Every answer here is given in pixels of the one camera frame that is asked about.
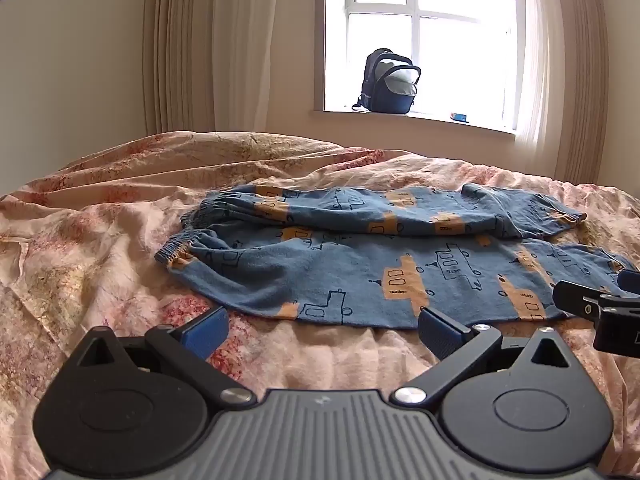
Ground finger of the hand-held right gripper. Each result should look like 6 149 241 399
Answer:
552 280 609 319
616 269 640 295

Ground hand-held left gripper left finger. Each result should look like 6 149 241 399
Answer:
71 306 258 407

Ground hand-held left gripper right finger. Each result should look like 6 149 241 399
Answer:
390 306 576 407

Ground blue printed pants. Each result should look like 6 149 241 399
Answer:
154 183 637 330

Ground floral pink blanket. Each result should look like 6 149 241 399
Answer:
0 131 640 478

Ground beige curtain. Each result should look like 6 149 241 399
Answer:
142 0 326 136
515 0 612 184

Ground dark blue backpack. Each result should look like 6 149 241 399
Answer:
351 48 422 115

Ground white framed window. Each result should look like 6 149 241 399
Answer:
315 0 531 137

